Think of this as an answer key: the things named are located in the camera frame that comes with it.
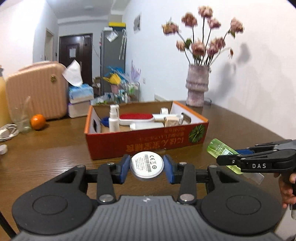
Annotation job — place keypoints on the red white lint brush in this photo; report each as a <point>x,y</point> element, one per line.
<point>130,118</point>

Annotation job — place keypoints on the green spray bottle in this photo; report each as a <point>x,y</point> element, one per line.
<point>217,148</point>

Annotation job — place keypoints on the translucent plastic container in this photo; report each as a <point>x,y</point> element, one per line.
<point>145,126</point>

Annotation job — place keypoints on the yellow thermos jug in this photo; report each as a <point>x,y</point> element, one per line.
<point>4,111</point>

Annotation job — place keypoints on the yellow box on refrigerator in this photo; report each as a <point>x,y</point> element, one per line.
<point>117,24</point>

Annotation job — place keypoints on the white charger with cable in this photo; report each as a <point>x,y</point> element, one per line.
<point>8,131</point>

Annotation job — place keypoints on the blue bowl in box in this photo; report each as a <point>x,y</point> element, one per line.
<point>105,121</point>

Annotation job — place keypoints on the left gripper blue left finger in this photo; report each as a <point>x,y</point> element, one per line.
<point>109,174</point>

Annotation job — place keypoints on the wall picture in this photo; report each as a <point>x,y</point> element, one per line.
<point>137,23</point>

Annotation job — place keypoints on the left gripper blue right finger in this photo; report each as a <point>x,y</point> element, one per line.
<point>184,174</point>

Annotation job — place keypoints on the white tape roll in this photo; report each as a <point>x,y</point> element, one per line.
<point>164,111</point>

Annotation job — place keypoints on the pink ribbed suitcase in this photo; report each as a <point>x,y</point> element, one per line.
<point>44,83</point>

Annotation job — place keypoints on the clear glass cup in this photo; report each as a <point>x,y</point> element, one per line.
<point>21,115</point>

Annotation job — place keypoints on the white round disc device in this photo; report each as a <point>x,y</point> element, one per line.
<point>146,165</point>

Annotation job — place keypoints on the beige power adapter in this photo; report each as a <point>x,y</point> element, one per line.
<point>171,121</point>

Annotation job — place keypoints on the pink textured vase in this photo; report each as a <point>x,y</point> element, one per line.
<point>197,84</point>

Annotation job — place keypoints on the small white round object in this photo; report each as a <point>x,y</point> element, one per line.
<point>3,149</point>

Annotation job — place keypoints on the dark entrance door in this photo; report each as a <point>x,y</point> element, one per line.
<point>79,48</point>

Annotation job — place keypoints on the dried pink flowers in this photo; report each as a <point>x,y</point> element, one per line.
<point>204,51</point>

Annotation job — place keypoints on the white spray bottle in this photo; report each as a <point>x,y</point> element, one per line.
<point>114,118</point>

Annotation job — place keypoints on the grey refrigerator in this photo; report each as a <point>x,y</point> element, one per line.
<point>112,54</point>

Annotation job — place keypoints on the yellow toy on floor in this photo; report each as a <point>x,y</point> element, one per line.
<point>114,79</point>

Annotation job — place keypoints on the white storage box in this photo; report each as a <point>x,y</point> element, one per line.
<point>77,110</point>

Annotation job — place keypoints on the red cardboard box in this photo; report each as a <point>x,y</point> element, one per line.
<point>102,144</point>

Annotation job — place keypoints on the person's right hand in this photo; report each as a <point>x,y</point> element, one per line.
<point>286,189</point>

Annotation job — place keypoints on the orange fruit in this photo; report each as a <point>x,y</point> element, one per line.
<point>38,122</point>

